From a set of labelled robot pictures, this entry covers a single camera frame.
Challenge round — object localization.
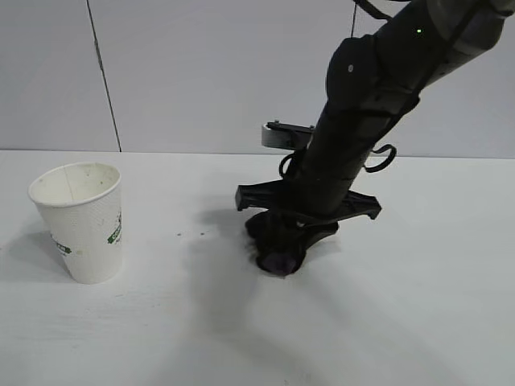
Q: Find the black purple cloth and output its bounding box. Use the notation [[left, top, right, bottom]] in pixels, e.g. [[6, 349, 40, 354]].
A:
[[251, 224, 307, 278]]

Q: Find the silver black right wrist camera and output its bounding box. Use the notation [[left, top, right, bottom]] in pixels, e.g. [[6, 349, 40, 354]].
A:
[[260, 120, 317, 150]]

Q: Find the thin black cable loop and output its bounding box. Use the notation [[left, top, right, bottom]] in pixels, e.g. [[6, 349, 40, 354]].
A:
[[278, 152, 307, 180], [361, 143, 398, 175]]

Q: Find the white paper cup green logo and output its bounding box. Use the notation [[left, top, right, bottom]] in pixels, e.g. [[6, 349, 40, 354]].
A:
[[27, 161, 123, 285]]

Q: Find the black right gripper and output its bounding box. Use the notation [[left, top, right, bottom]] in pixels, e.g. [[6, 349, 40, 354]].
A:
[[236, 179, 382, 266]]

